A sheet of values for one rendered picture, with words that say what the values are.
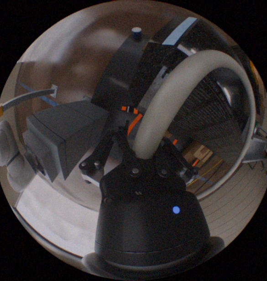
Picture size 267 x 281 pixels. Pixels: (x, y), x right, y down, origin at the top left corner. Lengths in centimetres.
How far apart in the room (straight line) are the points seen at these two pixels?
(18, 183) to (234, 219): 579
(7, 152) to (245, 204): 585
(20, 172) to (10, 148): 13
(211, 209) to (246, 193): 206
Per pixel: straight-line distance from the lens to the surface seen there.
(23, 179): 61
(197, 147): 130
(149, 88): 32
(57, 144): 46
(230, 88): 37
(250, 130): 44
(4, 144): 58
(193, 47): 29
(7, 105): 141
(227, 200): 535
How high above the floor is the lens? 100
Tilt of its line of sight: 61 degrees down
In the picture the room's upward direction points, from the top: 173 degrees counter-clockwise
